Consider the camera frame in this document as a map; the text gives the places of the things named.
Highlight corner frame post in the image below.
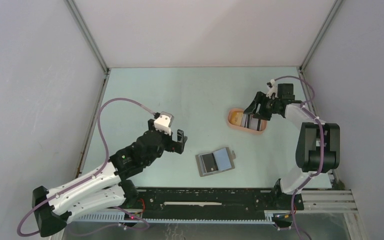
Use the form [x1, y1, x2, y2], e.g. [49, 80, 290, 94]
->
[298, 0, 345, 73]
[64, 0, 110, 75]

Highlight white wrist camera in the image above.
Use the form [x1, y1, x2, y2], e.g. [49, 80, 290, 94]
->
[153, 111, 174, 136]
[266, 79, 278, 99]

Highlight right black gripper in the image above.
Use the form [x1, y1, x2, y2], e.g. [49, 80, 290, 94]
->
[243, 91, 281, 121]

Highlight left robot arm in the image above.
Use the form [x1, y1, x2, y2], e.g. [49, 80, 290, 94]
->
[32, 119, 188, 237]

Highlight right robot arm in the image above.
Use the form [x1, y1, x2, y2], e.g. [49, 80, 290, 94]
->
[243, 82, 340, 209]

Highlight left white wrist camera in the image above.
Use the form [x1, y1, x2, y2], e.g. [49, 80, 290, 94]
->
[153, 111, 174, 136]

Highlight grey card holder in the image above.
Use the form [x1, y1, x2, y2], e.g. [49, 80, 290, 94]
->
[195, 147, 236, 177]

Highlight black credit card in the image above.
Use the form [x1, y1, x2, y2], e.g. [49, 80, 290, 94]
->
[201, 153, 219, 174]

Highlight white credit card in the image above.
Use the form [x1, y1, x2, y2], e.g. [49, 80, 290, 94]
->
[244, 114, 263, 131]

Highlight pink oval tray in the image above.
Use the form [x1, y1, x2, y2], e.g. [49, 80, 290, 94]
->
[227, 108, 267, 135]

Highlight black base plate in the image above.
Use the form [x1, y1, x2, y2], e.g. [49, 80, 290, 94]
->
[121, 187, 305, 221]

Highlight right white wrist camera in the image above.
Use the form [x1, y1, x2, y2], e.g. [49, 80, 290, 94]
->
[266, 79, 278, 99]

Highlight aluminium frame rail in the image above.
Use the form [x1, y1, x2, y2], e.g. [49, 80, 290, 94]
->
[56, 189, 359, 214]

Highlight right corner frame post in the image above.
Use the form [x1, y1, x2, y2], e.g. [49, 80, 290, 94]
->
[298, 0, 345, 73]

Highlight left corner frame post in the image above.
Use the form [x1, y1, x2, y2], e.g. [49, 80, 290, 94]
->
[64, 0, 110, 75]

